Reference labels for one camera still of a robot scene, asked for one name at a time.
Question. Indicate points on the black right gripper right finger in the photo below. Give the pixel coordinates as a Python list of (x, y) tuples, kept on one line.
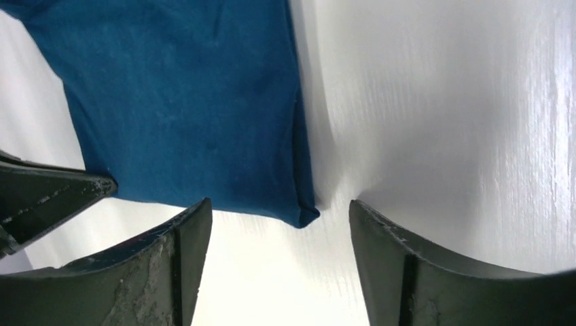
[(409, 280)]

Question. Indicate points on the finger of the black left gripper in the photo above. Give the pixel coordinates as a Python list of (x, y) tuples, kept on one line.
[(37, 198)]

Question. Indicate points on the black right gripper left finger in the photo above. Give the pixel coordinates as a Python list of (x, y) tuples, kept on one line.
[(150, 279)]

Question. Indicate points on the dark blue t shirt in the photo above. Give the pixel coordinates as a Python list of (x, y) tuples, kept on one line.
[(184, 100)]

